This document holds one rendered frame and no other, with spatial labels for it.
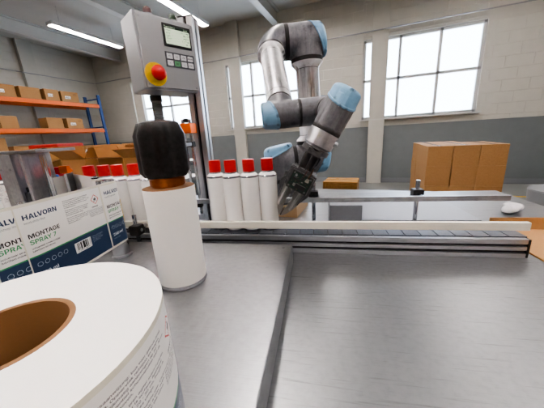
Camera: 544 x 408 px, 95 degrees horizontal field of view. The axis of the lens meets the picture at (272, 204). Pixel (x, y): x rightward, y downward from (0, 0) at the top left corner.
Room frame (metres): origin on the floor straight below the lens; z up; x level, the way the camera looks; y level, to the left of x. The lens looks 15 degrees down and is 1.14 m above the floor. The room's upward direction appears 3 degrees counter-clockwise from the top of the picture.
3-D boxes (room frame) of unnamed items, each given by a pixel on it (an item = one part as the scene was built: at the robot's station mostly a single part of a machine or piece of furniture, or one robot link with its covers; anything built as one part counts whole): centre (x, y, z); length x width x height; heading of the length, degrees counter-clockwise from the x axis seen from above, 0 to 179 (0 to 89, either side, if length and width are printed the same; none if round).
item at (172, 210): (0.44, 0.18, 1.03); 0.09 x 0.09 x 0.30
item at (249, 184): (0.70, 0.06, 0.98); 0.05 x 0.05 x 0.20
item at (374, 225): (0.64, -0.07, 0.91); 1.07 x 0.01 x 0.02; 79
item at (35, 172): (0.72, 0.64, 1.01); 0.14 x 0.13 x 0.26; 79
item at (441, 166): (3.57, -2.58, 0.45); 1.20 x 0.83 x 0.89; 160
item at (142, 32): (0.84, 0.30, 1.38); 0.17 x 0.10 x 0.19; 134
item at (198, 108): (0.88, 0.22, 1.17); 0.04 x 0.04 x 0.67; 79
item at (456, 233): (0.73, 0.20, 0.86); 1.65 x 0.08 x 0.04; 79
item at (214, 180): (0.73, 0.16, 0.98); 0.05 x 0.05 x 0.20
